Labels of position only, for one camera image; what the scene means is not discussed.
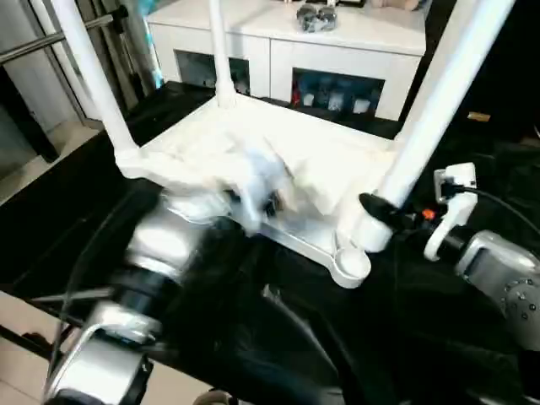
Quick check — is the white plastic table top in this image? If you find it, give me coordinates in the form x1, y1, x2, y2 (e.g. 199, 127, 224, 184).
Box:
114, 91, 414, 292

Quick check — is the white plastic table leg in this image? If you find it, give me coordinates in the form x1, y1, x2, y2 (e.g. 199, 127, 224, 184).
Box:
336, 0, 517, 254
49, 0, 141, 165
393, 0, 473, 154
208, 0, 239, 109

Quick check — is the black plastic mat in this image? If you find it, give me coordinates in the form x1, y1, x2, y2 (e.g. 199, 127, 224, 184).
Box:
0, 80, 540, 405

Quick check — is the white cabinet with glass doors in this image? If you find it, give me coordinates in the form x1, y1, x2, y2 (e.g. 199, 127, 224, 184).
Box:
148, 0, 429, 121

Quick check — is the black tall cabinet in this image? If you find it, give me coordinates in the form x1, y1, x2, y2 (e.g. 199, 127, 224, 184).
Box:
418, 0, 540, 144

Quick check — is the grey bundle on cabinet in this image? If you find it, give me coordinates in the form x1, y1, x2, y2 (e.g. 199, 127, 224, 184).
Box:
295, 4, 340, 35

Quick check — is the grey curtain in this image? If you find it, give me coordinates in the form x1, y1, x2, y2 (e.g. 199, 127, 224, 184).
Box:
76, 0, 163, 94

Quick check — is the grey metal pole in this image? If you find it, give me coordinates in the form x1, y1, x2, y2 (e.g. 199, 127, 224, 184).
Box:
0, 7, 129, 65

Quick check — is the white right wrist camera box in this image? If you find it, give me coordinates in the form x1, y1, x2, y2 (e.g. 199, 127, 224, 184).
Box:
422, 163, 480, 262

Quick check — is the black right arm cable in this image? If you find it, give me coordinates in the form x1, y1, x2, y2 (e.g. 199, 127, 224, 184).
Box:
456, 187, 540, 227

